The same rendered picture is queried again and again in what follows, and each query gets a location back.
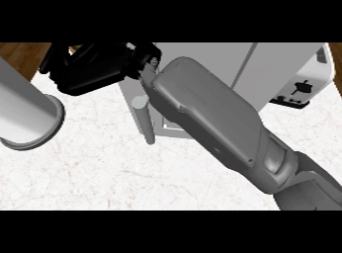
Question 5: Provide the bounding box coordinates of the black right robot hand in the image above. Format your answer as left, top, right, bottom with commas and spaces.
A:
38, 42, 164, 97

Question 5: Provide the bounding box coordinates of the pale grey cabinet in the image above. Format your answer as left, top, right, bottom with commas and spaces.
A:
116, 42, 326, 140

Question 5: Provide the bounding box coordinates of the white cylinder with grey rim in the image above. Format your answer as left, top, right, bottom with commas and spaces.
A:
0, 42, 65, 152

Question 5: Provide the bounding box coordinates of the white appliance with black lever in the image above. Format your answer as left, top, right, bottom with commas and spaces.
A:
267, 42, 337, 110

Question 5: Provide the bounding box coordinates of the grey cabinet handle bar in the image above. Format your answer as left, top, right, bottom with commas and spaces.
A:
130, 64, 159, 146

